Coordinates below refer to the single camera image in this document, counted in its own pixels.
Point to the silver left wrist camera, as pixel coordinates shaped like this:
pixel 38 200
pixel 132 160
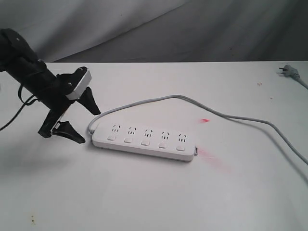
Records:
pixel 73 85

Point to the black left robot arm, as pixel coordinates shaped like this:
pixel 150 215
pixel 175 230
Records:
pixel 22 63

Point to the grey wall plug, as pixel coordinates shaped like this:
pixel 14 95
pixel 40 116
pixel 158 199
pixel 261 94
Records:
pixel 291 72

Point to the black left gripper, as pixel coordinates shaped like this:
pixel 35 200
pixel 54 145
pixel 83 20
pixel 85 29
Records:
pixel 51 94

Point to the grey backdrop cloth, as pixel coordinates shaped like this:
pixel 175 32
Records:
pixel 161 30

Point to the white five-socket power strip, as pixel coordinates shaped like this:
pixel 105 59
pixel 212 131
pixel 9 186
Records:
pixel 145 140

